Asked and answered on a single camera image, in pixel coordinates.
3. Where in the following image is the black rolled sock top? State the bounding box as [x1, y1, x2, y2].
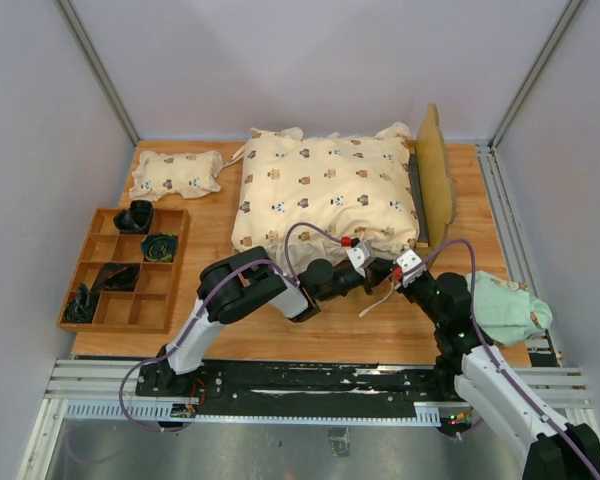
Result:
[113, 200, 154, 234]

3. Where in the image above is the dark patterned sock bottom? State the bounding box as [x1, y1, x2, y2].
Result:
[62, 283, 99, 324]

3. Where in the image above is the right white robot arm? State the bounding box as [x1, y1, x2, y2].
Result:
[393, 268, 600, 479]

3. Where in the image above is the wooden pet bed frame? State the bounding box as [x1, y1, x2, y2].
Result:
[408, 103, 456, 255]

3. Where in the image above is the small animal print pillow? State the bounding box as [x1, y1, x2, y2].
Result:
[129, 151, 224, 202]

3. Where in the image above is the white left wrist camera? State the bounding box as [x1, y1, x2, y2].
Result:
[341, 236, 375, 277]

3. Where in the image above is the rolled dark green sock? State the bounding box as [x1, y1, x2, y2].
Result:
[140, 233, 178, 263]

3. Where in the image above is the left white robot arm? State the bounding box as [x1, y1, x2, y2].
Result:
[141, 242, 393, 396]

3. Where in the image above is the white slotted cable duct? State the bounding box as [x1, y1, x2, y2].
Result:
[64, 400, 442, 427]

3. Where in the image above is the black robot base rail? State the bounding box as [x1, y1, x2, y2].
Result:
[135, 360, 464, 417]

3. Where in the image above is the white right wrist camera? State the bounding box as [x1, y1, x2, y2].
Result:
[393, 249, 427, 288]

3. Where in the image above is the wooden compartment tray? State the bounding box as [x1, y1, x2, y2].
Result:
[57, 208, 190, 334]

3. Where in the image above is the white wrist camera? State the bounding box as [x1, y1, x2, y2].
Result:
[341, 236, 375, 277]
[393, 249, 427, 288]

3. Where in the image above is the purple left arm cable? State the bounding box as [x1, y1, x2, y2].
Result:
[119, 222, 346, 434]

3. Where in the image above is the mint green cloth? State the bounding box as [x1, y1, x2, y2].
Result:
[465, 271, 553, 347]

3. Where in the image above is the cream animal print mattress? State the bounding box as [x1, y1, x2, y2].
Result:
[231, 123, 420, 280]

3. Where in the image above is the dark folded sock middle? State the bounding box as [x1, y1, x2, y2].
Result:
[91, 262, 141, 294]

